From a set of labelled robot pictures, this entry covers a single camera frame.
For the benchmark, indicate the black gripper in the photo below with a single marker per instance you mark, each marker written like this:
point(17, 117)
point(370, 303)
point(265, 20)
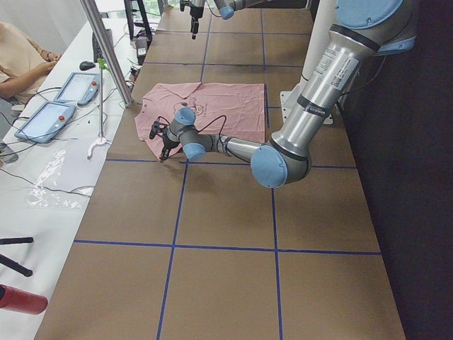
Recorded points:
point(194, 14)
point(168, 144)

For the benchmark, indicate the pink printed t-shirt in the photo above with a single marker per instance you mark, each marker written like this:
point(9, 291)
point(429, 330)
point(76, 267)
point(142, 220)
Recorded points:
point(236, 109)

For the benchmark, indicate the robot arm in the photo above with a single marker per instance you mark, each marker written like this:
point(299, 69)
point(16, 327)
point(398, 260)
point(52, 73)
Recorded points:
point(349, 33)
point(226, 9)

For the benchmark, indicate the metal reacher grabber tool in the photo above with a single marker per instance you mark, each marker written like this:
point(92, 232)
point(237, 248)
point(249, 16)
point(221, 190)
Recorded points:
point(101, 139)

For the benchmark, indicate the black keyboard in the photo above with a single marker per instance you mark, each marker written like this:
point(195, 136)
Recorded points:
point(97, 51)

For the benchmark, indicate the clear plastic bag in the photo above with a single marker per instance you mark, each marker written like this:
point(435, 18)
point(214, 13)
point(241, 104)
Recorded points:
point(47, 191)

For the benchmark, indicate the far teach pendant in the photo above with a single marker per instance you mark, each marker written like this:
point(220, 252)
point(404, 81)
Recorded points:
point(80, 88)

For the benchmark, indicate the teach pendant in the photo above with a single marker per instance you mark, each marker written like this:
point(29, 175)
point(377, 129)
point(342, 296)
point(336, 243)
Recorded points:
point(47, 121)
point(80, 88)

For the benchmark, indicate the black computer mouse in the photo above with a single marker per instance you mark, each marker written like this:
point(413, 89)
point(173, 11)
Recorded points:
point(86, 65)

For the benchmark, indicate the near teach pendant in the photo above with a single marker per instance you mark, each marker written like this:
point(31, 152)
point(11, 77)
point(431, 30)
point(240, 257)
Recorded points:
point(47, 121)

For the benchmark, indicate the seated person beige shirt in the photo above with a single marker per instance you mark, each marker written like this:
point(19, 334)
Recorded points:
point(24, 64)

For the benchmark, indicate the red cylinder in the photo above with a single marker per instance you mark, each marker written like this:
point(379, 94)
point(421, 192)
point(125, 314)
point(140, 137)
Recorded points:
point(17, 300)

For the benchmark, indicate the aluminium frame post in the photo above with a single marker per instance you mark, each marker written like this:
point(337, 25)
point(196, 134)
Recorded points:
point(97, 25)

